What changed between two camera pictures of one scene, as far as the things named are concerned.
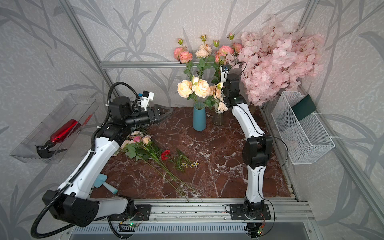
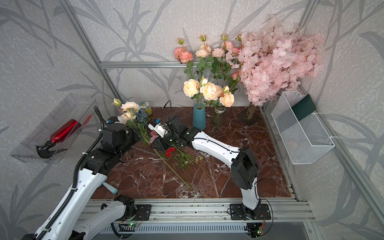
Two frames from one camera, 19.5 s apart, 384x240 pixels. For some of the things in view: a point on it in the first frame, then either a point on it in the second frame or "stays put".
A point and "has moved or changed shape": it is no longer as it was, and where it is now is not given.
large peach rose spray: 196,89 has moved or changed shape
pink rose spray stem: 182,54 stays put
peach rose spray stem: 205,61 stays put
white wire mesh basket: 305,140 stays put
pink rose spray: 237,47 to 232,54
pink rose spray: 220,55 has moved or changed shape
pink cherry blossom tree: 276,60 stays put
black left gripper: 153,113 to 137,137
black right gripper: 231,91 to 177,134
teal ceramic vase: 199,118 stays put
